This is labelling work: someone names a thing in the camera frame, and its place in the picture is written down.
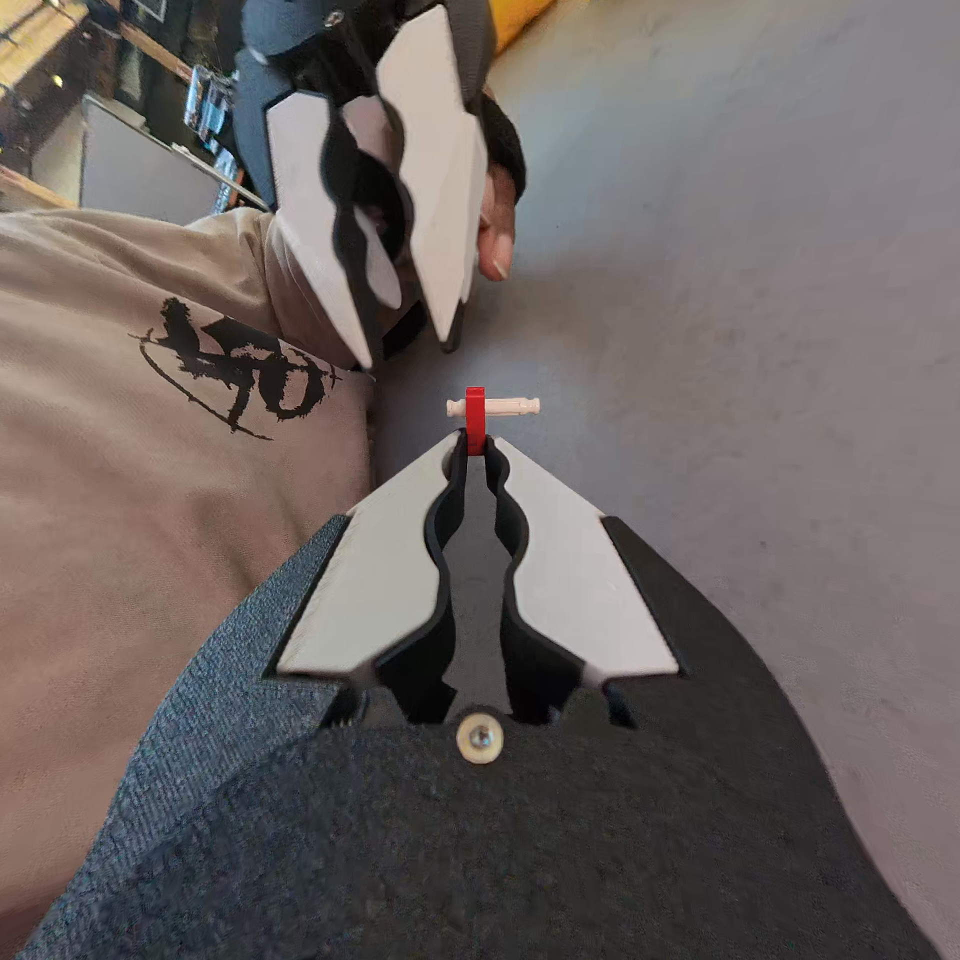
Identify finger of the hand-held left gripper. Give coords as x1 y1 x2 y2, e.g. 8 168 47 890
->
373 3 490 355
266 92 381 374

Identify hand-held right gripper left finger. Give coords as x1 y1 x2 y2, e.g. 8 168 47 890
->
277 429 471 725

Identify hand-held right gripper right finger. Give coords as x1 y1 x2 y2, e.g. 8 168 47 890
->
486 435 680 725

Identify yellow plastic bin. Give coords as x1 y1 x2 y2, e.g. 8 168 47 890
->
491 0 560 55

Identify white toy rod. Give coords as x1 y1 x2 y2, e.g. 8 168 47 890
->
446 397 541 419

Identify grey desk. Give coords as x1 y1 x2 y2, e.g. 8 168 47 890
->
373 0 960 960

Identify person's left hand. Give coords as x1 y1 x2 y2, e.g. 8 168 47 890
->
476 166 520 284

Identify grey panel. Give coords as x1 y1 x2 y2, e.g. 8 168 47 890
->
78 93 267 219

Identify beige printed sweatshirt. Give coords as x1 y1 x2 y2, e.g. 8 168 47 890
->
0 206 376 939

